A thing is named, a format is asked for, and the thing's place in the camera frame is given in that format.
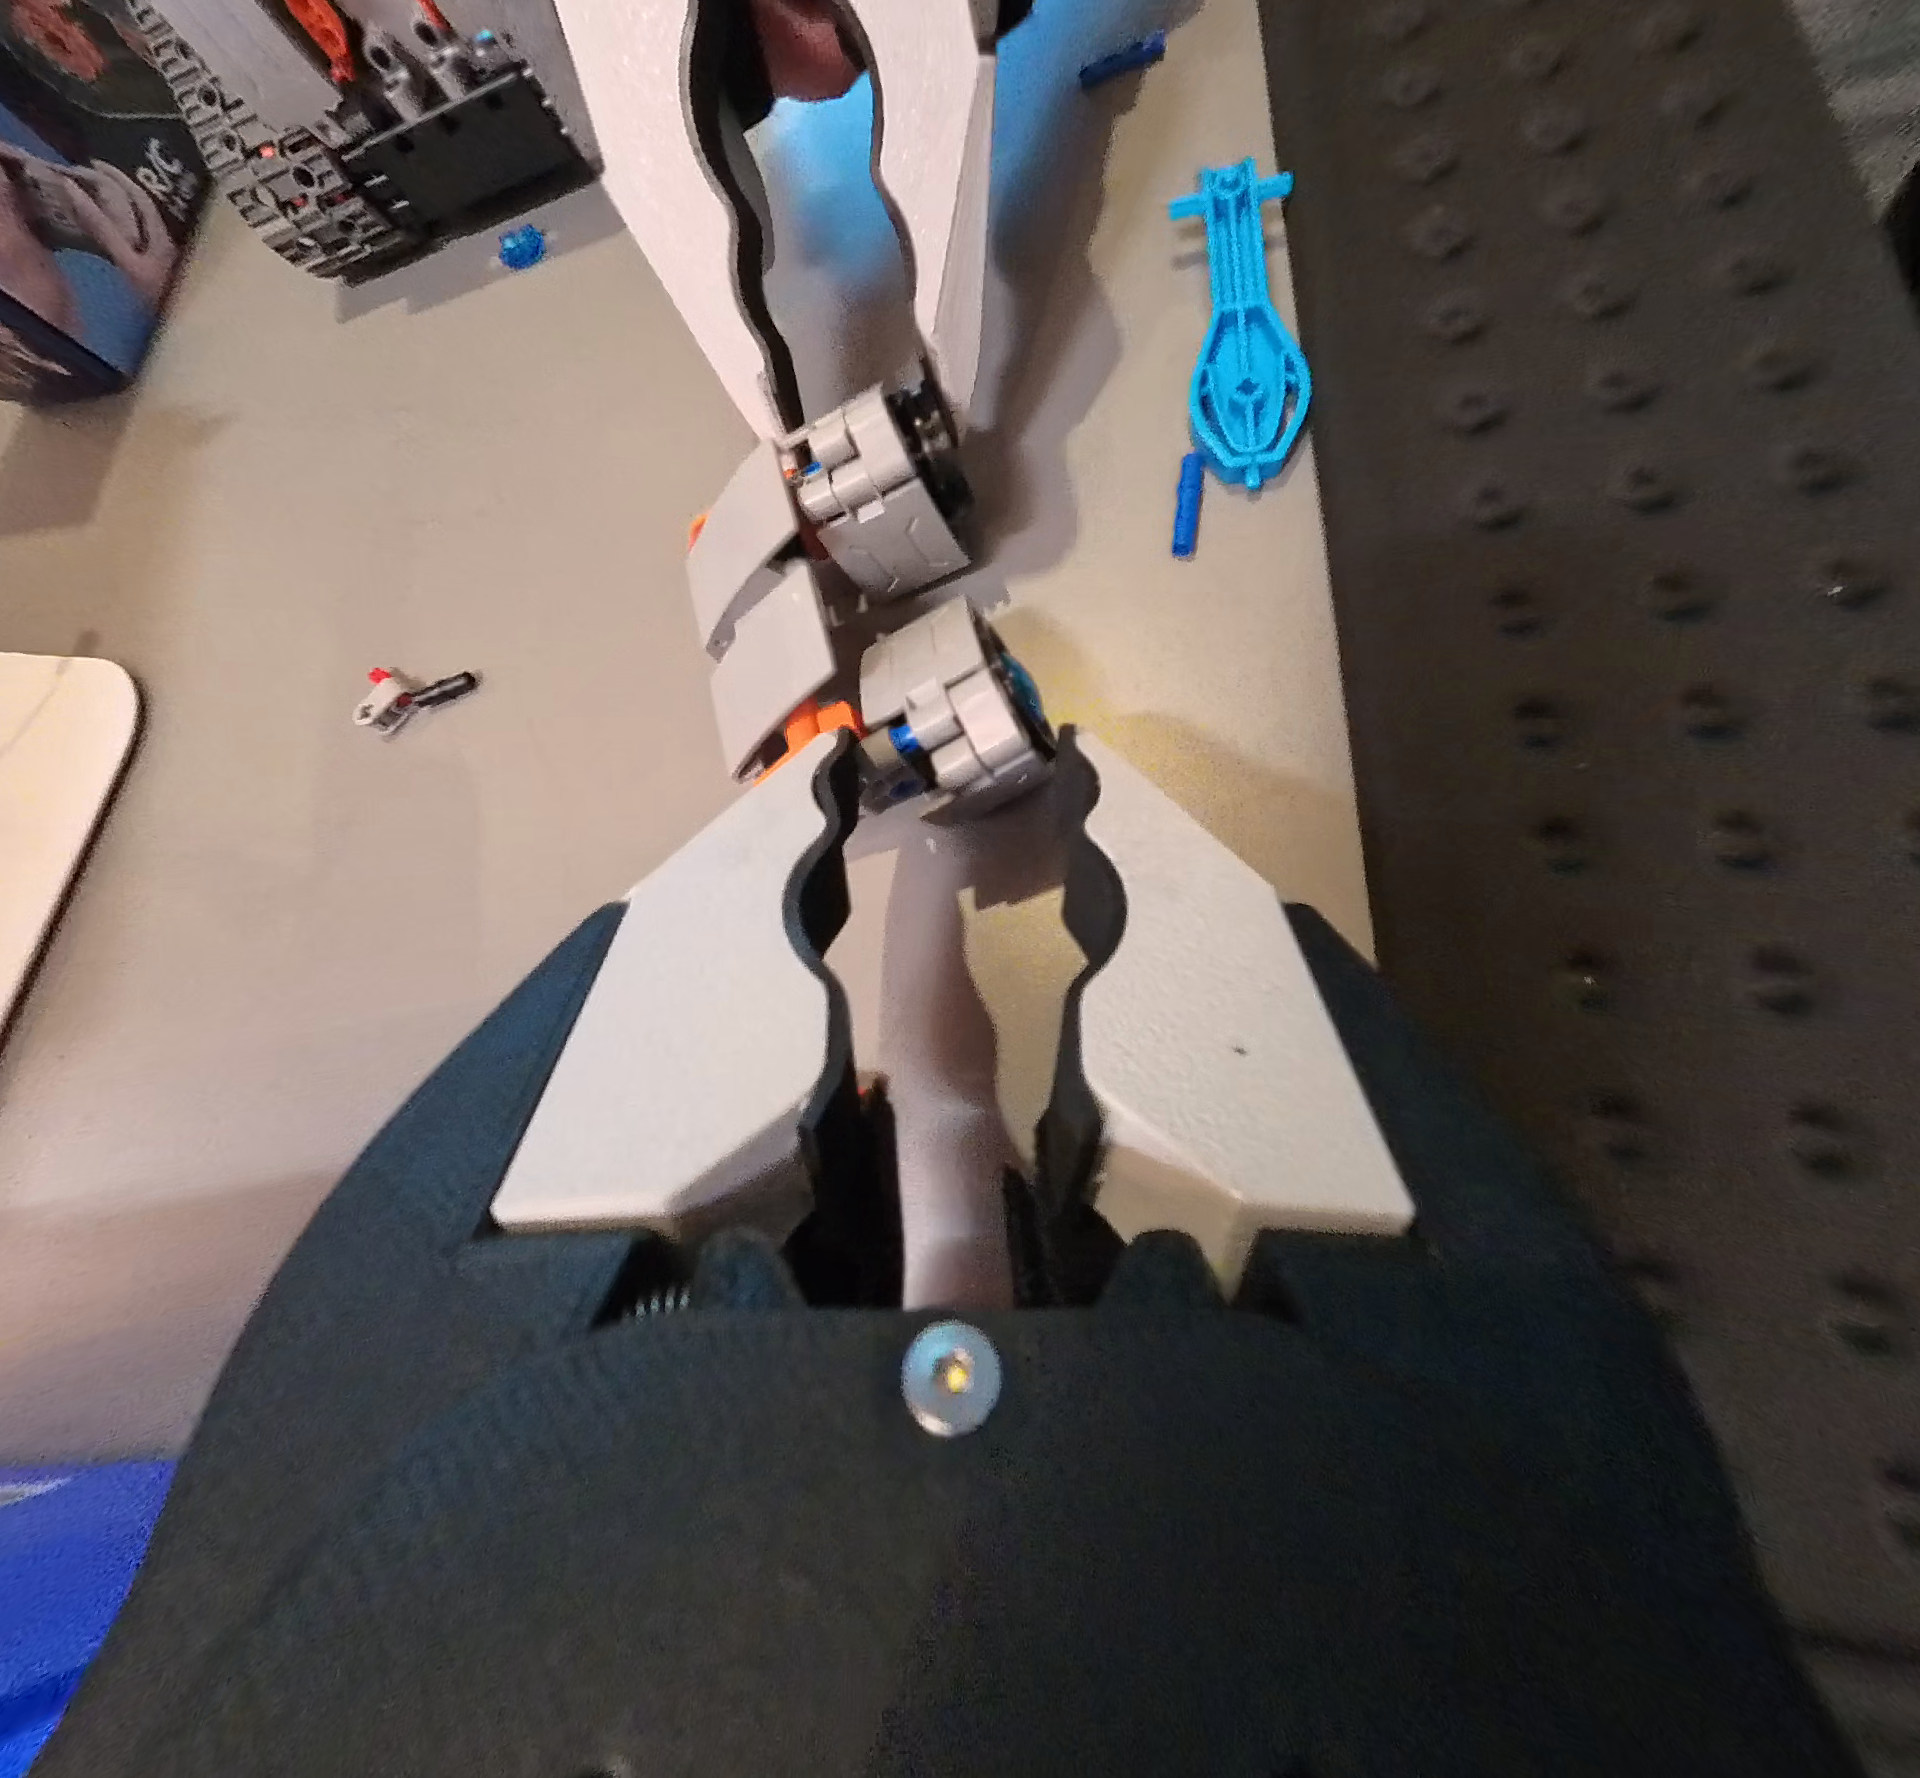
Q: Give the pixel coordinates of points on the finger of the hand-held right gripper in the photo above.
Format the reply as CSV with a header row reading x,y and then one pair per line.
x,y
630,81
946,157

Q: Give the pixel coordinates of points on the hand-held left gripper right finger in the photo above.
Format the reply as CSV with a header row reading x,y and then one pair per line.
x,y
1244,1057

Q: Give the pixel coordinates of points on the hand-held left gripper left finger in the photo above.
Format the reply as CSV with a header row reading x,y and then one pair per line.
x,y
675,1057

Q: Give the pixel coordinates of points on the grey orange twin-motor toy assembly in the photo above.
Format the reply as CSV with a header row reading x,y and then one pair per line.
x,y
885,532

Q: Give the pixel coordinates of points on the translucent blue round stud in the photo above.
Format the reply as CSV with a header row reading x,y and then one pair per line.
x,y
521,247
1020,691

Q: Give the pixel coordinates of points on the person's right hand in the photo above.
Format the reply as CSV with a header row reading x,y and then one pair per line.
x,y
803,46

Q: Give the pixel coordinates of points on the tiny blue toy piece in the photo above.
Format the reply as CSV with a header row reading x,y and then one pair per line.
x,y
1122,59

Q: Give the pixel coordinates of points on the light blue brick separator tool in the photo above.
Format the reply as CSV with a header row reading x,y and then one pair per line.
x,y
1249,383

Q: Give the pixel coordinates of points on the large grey orange toy vehicle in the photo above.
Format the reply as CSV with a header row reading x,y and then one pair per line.
x,y
225,9

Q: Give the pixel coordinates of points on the blue toy pin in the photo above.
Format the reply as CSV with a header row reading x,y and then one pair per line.
x,y
1188,507

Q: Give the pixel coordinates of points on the grey red pin connector piece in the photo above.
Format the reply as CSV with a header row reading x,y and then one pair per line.
x,y
387,704

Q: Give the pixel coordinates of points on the blue toy kit box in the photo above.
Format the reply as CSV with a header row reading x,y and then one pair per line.
x,y
75,234

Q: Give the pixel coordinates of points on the white desk lamp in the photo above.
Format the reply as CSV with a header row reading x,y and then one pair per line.
x,y
60,789

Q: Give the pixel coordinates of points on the blue plastic bin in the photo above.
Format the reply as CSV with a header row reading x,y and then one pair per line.
x,y
60,1612

